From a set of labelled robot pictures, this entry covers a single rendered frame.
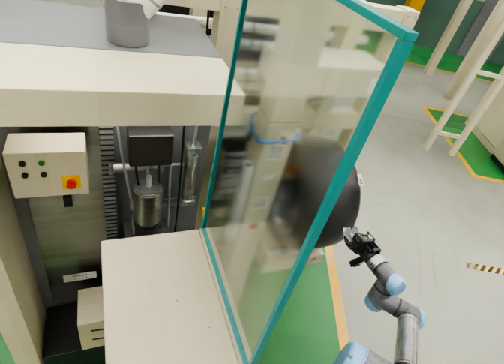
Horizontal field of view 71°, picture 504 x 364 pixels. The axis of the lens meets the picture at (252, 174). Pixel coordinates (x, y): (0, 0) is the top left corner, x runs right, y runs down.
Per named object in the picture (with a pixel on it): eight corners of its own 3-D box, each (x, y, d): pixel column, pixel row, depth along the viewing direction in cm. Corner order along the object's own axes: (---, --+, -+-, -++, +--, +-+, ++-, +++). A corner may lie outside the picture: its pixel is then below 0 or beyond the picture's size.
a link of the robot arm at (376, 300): (388, 322, 137) (401, 303, 132) (361, 306, 140) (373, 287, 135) (389, 309, 143) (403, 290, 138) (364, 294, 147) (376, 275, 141)
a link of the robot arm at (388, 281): (386, 299, 131) (397, 284, 127) (368, 277, 139) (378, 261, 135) (400, 297, 135) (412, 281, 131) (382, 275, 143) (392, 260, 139)
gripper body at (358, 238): (367, 230, 150) (385, 249, 141) (361, 244, 155) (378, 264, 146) (353, 232, 147) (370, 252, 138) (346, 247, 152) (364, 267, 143)
